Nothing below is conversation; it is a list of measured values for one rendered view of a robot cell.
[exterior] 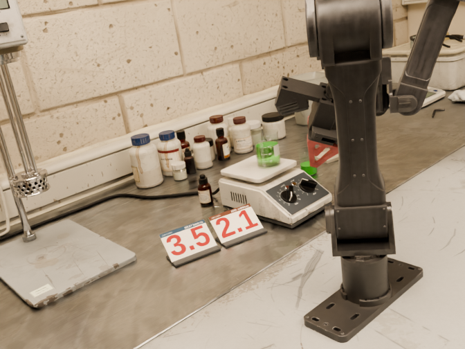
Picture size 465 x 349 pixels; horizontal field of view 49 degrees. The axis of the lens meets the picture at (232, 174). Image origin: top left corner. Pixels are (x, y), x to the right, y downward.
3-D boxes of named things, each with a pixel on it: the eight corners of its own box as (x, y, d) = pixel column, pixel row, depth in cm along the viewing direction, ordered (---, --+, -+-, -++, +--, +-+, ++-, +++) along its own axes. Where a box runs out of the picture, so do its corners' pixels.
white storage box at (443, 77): (504, 70, 198) (505, 32, 193) (455, 92, 177) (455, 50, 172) (430, 70, 221) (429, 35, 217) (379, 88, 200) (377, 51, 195)
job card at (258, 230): (267, 232, 97) (265, 212, 95) (225, 248, 93) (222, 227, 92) (251, 221, 102) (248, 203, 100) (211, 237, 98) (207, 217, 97)
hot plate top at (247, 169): (299, 164, 106) (299, 160, 106) (259, 183, 99) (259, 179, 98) (258, 157, 115) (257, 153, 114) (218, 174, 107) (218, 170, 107)
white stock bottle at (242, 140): (231, 151, 150) (226, 118, 146) (248, 147, 152) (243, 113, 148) (239, 155, 145) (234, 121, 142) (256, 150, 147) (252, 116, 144)
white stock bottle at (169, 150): (168, 169, 142) (160, 129, 139) (189, 168, 140) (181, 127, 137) (158, 177, 137) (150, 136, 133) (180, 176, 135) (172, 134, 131)
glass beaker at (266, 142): (284, 161, 108) (279, 124, 105) (280, 170, 103) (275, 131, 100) (256, 163, 109) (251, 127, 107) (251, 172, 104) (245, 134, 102)
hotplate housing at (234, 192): (334, 206, 103) (331, 168, 101) (292, 230, 96) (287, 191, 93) (256, 187, 120) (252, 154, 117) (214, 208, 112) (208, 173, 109)
